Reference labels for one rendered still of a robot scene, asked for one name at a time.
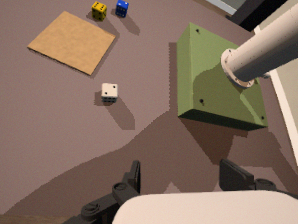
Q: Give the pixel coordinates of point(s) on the tan square mat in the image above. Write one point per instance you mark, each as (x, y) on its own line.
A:
(73, 42)

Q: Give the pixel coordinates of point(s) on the white die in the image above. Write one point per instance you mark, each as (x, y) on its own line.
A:
(109, 93)

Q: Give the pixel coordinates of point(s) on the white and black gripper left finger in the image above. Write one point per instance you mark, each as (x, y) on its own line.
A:
(104, 209)

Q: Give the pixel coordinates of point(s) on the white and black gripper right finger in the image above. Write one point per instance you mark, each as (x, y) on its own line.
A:
(234, 178)

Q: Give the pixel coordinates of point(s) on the blue die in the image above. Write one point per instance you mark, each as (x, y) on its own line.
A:
(121, 8)

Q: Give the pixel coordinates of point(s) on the yellow die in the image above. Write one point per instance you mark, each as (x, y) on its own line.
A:
(99, 11)

